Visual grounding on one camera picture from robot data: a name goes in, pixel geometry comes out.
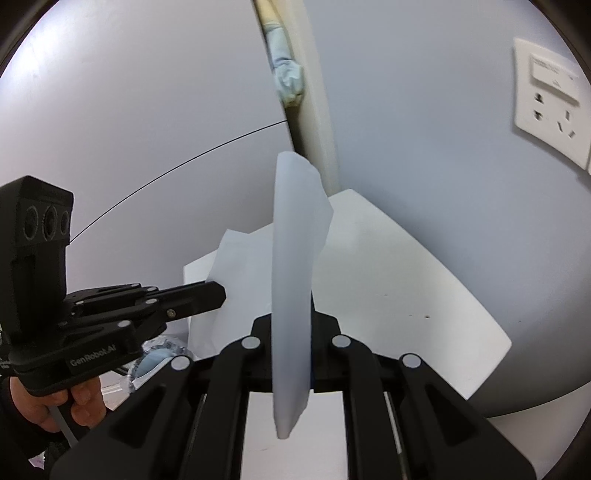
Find clear plastic wrapper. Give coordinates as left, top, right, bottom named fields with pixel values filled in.
left=270, top=152, right=334, bottom=440

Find light blue hanging clothes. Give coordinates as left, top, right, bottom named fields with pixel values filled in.
left=262, top=17, right=304, bottom=108

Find white bed headboard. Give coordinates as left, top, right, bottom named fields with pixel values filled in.
left=489, top=383, right=590, bottom=479

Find white bubble mailer bag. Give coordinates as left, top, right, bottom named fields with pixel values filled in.
left=183, top=228, right=273, bottom=359

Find white wall power socket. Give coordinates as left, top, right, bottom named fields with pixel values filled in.
left=514, top=38, right=590, bottom=172

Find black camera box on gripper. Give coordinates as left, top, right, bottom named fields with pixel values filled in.
left=1, top=176, right=74, bottom=349

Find person's left hand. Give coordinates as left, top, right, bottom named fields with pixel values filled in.
left=9, top=377, right=107, bottom=433

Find trash bin with plastic liner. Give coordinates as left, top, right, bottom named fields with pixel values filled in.
left=126, top=335, right=194, bottom=394

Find white wardrobe door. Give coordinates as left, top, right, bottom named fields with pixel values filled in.
left=1, top=1, right=291, bottom=290

